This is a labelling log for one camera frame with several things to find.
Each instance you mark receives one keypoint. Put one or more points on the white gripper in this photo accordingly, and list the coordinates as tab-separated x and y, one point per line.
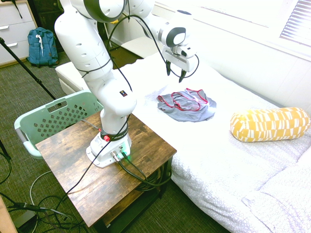
177	59

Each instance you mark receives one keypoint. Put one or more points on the grey garment with red trim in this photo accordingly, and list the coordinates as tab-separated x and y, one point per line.
187	111

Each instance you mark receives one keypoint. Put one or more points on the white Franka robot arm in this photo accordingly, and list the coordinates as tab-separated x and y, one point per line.
97	48

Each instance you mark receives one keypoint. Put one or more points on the mint green laundry basket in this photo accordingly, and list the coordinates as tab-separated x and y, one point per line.
56	116

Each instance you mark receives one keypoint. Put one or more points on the red emergency stop button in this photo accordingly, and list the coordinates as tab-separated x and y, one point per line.
106	138

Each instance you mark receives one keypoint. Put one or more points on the yellow white patterned bolster pillow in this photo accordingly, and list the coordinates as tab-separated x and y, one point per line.
269	124

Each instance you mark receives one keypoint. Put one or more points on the white ottoman bench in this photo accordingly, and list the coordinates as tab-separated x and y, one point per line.
66	77

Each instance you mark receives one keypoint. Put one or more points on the window blinds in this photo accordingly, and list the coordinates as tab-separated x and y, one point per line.
297	23

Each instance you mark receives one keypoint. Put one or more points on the rustic wooden side table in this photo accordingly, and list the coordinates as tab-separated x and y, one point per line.
80	165

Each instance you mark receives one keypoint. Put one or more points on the blue backpack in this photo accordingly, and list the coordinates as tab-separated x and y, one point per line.
42	47

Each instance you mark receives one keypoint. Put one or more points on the black tripod leg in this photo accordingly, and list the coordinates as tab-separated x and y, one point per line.
26	69

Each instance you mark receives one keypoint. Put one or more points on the white patterned blanket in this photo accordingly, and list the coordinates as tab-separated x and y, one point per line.
284	194

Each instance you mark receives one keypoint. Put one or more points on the white drawer dresser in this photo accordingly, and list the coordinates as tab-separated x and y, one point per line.
14	29

